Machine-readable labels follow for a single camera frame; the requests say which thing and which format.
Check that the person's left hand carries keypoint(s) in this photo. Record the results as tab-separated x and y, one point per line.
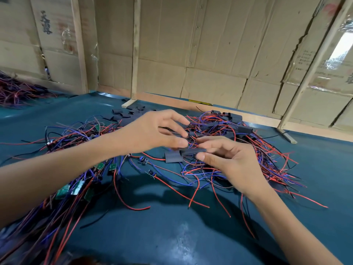
151	132

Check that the person's right hand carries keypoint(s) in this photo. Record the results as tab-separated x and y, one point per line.
234	165

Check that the pile of black sleeve pieces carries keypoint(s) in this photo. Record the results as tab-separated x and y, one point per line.
124	114

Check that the pile of sleeved wired boards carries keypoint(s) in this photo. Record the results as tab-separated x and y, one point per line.
226	121

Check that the pile of unsleeved wired boards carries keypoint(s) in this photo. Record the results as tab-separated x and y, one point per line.
60	234

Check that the person's left forearm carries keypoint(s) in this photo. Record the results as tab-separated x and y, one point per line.
55	173

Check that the person's right forearm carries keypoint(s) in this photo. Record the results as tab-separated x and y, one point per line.
298	234

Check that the wooden ledge board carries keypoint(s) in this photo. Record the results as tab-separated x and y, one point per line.
265	119

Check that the yellow strip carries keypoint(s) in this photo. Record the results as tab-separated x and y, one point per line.
199	102

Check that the clear plastic sheet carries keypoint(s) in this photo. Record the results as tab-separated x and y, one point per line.
342	49

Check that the thin wooden post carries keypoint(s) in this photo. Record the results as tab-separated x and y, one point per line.
135	47

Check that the wide wooden post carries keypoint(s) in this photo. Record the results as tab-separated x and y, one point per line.
80	47

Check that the pale slanted wooden post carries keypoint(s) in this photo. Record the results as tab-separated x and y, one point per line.
314	71

